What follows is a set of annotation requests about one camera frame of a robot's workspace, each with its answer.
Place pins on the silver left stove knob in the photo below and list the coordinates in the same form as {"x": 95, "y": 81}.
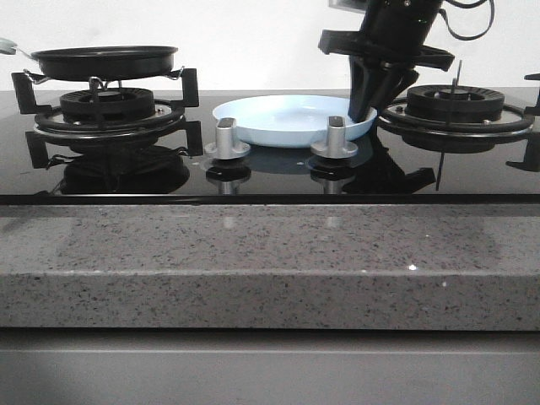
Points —
{"x": 227, "y": 146}

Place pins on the black frying pan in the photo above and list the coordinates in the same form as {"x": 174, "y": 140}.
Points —
{"x": 109, "y": 63}

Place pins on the silver stove knob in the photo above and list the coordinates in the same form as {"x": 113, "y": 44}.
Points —
{"x": 334, "y": 145}
{"x": 227, "y": 146}

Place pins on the wire pan stand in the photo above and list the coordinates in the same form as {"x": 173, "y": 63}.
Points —
{"x": 39, "y": 78}

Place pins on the left gas burner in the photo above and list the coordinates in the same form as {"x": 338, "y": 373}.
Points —
{"x": 116, "y": 105}

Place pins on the black glass cooktop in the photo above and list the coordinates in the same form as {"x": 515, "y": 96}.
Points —
{"x": 388, "y": 169}

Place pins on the black pan support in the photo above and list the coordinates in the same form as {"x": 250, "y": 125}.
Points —
{"x": 516, "y": 125}
{"x": 108, "y": 139}

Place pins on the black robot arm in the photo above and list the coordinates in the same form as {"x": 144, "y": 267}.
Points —
{"x": 399, "y": 25}

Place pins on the right gas burner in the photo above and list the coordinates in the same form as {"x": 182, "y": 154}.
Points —
{"x": 464, "y": 104}

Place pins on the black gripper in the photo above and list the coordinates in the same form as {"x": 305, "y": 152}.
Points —
{"x": 365, "y": 74}

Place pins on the light blue plate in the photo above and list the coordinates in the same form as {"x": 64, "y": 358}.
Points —
{"x": 291, "y": 121}

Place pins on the silver right stove knob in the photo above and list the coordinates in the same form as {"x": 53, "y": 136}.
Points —
{"x": 334, "y": 145}

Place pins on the left black pan support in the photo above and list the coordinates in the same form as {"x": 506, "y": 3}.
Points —
{"x": 108, "y": 139}

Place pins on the right black pan support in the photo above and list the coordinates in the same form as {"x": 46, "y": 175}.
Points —
{"x": 516, "y": 125}

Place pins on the gas burner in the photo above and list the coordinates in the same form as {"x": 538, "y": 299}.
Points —
{"x": 116, "y": 105}
{"x": 464, "y": 104}

